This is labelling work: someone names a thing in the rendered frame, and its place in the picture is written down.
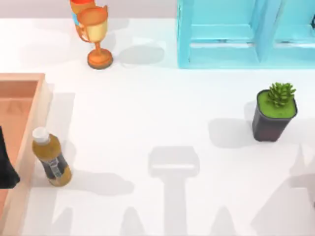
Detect light blue rack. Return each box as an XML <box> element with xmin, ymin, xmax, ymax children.
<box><xmin>177</xmin><ymin>0</ymin><xmax>315</xmax><ymax>69</ymax></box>

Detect gold and orange trophy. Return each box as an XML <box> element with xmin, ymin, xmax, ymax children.
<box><xmin>75</xmin><ymin>4</ymin><xmax>114</xmax><ymax>69</ymax></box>

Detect amber bottle with white cap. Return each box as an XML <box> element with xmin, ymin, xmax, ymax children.
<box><xmin>31</xmin><ymin>127</ymin><xmax>72</xmax><ymax>187</ymax></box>

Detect green plant in black pot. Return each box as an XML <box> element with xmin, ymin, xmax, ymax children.
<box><xmin>251</xmin><ymin>82</ymin><xmax>298</xmax><ymax>143</ymax></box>

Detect salmon shallow box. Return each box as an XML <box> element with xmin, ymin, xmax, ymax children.
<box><xmin>0</xmin><ymin>73</ymin><xmax>46</xmax><ymax>236</ymax></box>

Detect orange can with blue label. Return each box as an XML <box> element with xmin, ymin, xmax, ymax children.
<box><xmin>69</xmin><ymin>0</ymin><xmax>97</xmax><ymax>26</ymax></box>

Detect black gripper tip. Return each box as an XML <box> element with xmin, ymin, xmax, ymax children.
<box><xmin>0</xmin><ymin>125</ymin><xmax>21</xmax><ymax>189</ymax></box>

